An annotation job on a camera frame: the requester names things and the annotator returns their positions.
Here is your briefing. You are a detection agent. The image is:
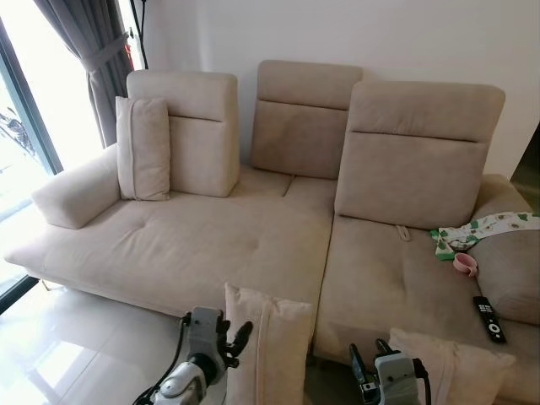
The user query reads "tall cream throw pillow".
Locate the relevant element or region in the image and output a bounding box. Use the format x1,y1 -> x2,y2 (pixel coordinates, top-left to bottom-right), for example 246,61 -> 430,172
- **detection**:
224,283 -> 316,405

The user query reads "wide cream throw pillow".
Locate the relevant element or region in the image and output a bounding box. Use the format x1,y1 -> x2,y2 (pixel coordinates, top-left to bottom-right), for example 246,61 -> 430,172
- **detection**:
388,327 -> 517,405

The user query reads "beige fabric sectional sofa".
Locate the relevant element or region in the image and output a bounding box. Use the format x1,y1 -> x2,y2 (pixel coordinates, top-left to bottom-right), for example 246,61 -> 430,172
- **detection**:
4,59 -> 540,405

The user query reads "narrow beige sofa backrest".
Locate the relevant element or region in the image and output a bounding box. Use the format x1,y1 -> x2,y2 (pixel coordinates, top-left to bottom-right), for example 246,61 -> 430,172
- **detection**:
127,70 -> 240,199

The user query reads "wide beige sofa backrest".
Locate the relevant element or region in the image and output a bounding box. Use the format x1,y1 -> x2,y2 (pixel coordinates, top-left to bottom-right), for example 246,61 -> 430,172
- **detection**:
334,80 -> 507,231

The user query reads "small beige upright pillow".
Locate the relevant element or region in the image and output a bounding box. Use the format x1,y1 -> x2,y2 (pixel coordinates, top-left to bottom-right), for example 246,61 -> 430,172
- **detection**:
116,95 -> 173,203

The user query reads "darker beige sofa backrest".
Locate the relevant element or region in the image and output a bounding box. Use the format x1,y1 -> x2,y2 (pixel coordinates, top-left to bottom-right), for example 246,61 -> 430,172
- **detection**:
250,60 -> 365,181

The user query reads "black floor lamp pole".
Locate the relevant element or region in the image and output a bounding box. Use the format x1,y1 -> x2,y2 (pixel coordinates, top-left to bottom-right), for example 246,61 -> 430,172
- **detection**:
127,0 -> 152,71

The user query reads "black remote control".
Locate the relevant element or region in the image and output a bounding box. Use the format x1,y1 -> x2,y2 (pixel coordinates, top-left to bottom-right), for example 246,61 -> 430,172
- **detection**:
472,295 -> 509,346

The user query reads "pink cup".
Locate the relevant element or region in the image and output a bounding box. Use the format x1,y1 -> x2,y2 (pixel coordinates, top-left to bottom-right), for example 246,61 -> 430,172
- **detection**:
453,252 -> 480,279

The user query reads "white green patterned cloth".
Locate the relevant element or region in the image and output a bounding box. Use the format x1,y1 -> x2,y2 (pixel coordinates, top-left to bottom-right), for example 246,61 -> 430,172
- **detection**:
430,213 -> 540,263

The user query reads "grey curtain tieback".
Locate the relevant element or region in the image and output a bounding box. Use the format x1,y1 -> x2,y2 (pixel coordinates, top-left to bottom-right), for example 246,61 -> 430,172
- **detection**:
83,32 -> 132,75

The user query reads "grey curtain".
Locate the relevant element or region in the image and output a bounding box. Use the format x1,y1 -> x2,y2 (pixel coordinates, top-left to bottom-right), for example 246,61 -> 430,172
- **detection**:
34,0 -> 136,149

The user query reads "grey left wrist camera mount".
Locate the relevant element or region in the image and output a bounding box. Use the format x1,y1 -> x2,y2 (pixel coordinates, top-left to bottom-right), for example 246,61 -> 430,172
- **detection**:
187,307 -> 224,362

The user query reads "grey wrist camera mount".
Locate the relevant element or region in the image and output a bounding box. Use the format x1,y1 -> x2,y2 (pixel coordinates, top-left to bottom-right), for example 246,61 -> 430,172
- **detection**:
374,352 -> 419,405
187,307 -> 224,362

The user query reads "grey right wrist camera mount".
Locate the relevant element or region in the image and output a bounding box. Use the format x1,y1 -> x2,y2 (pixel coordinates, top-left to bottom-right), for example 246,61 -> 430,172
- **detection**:
374,352 -> 419,405

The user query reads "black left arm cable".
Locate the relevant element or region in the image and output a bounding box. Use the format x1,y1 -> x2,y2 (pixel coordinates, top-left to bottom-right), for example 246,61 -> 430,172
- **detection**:
132,314 -> 193,405

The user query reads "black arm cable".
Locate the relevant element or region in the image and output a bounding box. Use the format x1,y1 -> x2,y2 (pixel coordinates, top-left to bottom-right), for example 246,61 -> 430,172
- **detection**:
132,314 -> 193,405
412,361 -> 433,405

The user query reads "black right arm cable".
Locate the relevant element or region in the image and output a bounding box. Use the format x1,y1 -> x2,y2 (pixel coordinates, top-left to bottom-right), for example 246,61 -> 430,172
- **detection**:
412,361 -> 433,405

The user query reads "dark window frame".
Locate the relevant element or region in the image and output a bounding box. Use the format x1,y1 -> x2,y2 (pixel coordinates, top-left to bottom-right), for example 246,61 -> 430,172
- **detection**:
0,17 -> 64,315

